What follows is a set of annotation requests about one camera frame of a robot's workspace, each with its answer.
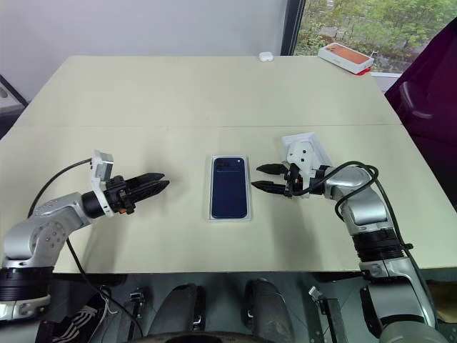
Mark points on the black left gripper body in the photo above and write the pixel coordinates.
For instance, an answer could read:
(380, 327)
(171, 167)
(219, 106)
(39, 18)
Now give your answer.
(117, 198)

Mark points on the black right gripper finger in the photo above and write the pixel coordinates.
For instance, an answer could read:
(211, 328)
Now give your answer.
(269, 187)
(272, 169)

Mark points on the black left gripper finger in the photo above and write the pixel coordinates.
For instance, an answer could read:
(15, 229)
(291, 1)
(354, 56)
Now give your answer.
(148, 178)
(153, 189)

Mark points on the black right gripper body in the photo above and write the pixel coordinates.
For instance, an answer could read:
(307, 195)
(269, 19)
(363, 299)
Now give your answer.
(294, 184)

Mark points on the dark blue smartphone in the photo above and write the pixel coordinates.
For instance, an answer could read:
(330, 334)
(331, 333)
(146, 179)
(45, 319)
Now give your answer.
(228, 189)

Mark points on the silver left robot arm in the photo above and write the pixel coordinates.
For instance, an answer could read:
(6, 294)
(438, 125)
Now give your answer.
(46, 228)

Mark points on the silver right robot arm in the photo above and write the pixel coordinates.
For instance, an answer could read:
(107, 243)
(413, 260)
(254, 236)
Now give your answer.
(364, 207)

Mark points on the open white phone box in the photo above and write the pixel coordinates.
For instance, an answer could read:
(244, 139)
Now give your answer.
(321, 153)

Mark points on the orange and white box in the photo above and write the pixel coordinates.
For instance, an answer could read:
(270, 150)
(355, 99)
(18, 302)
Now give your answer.
(348, 55)

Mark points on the white moulded insert tray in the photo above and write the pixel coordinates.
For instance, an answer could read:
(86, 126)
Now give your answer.
(230, 220)

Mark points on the white earbuds case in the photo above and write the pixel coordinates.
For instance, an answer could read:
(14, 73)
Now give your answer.
(266, 56)

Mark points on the black sneaker with white laces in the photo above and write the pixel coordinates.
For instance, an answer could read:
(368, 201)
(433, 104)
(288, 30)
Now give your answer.
(78, 318)

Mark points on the flat red item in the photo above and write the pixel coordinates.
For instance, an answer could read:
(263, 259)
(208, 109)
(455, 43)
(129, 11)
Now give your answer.
(363, 72)

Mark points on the dark office chair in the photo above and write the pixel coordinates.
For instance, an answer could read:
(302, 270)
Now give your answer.
(435, 89)

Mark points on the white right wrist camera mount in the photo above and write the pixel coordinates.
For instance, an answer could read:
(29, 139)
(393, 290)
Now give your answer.
(300, 153)

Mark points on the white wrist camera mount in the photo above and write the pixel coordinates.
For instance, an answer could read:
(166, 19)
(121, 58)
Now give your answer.
(300, 153)
(101, 168)

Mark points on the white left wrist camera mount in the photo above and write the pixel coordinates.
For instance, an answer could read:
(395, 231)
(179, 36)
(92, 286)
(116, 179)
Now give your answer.
(101, 168)

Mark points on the black metal bracket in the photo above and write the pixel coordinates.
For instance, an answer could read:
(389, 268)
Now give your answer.
(326, 311)
(135, 303)

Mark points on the dark window frame post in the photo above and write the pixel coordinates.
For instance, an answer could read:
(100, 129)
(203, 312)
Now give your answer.
(292, 26)

